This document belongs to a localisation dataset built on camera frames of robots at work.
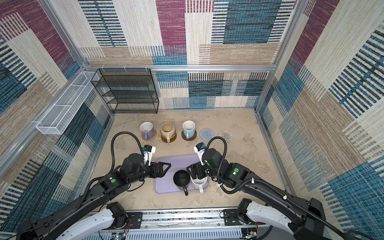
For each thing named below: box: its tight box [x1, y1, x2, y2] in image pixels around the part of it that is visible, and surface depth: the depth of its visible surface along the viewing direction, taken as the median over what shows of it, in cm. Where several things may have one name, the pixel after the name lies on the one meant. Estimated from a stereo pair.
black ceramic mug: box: [173, 170, 191, 196], surface depth 79 cm
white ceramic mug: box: [190, 175, 209, 194], surface depth 77 cm
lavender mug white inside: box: [139, 121, 155, 141], surface depth 102 cm
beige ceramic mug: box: [160, 122, 176, 143], surface depth 99 cm
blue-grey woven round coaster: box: [199, 128, 215, 141], surface depth 107 cm
